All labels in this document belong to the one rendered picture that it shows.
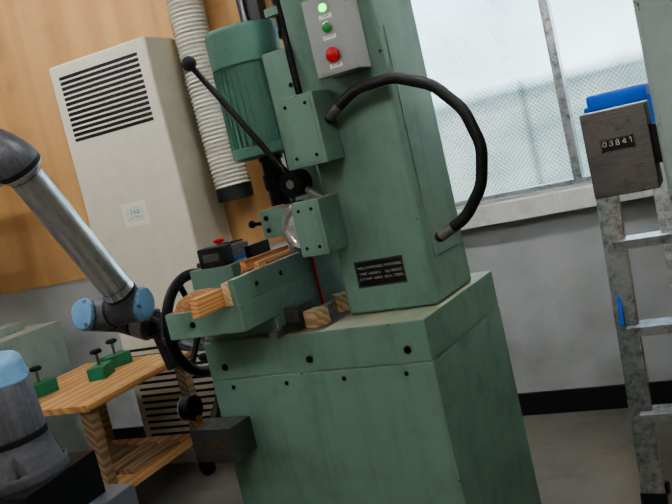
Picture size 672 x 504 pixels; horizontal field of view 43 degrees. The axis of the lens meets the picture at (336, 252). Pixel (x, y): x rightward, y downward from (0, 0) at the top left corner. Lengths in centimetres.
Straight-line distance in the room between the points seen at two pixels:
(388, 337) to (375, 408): 17
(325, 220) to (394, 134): 23
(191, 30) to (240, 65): 159
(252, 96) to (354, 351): 64
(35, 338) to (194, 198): 107
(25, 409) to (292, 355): 57
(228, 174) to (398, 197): 179
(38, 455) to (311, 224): 75
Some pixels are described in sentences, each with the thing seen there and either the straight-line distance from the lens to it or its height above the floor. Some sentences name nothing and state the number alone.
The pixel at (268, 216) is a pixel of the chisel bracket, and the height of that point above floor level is 105.
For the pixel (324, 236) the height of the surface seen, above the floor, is 100.
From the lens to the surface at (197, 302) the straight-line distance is 175.
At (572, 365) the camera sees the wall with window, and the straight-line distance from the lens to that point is 338.
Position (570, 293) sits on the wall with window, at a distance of 330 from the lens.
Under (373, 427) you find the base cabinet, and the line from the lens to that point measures 185.
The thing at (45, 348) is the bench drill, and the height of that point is 60.
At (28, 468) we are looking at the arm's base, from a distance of 191.
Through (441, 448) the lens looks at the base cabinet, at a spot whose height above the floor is 52.
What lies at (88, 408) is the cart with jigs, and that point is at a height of 52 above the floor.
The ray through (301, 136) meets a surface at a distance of 180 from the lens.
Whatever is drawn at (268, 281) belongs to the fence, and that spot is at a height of 92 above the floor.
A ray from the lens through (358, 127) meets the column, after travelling 182.
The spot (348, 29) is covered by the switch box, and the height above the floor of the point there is 140.
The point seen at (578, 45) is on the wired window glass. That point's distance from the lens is 327.
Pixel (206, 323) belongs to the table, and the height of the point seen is 87.
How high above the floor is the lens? 116
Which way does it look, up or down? 6 degrees down
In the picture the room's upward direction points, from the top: 13 degrees counter-clockwise
